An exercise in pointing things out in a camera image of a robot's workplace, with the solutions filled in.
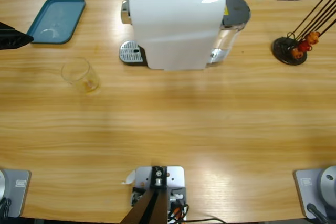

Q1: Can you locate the teal plastic tray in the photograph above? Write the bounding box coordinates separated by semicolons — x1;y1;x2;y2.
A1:
26;0;87;45

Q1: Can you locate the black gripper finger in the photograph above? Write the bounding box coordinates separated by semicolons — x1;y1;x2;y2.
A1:
0;22;27;38
0;35;34;50

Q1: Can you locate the dark orange coffee capsule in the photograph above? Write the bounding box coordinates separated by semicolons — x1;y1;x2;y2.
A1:
291;48;304;60

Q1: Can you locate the red coffee capsule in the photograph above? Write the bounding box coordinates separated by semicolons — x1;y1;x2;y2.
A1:
298;40;312;52

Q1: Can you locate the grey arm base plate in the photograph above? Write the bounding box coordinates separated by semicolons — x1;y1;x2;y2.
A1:
0;169;32;218
293;165;336;219

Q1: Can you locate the clear water tank dark lid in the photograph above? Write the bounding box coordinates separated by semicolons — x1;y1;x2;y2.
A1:
209;0;251;65

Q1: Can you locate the clear drinking glass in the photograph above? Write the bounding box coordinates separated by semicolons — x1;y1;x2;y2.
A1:
61;57;101;95

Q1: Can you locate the black cable with orange wires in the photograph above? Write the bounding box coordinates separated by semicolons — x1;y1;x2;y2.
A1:
167;202;224;224

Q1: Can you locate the white capsule coffee machine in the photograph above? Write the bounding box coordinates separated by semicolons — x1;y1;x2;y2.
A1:
120;0;227;72

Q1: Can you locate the metal drip tray grate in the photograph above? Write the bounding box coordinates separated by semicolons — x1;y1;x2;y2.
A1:
119;40;148;67

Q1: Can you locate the black capsule holder with rods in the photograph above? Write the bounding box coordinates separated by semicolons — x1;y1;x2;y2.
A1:
271;0;336;66

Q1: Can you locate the white paper tab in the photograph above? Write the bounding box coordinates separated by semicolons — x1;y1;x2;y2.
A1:
121;170;136;185

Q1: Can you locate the black base cable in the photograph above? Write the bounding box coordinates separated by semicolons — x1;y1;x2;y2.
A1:
306;202;329;224
0;197;13;218

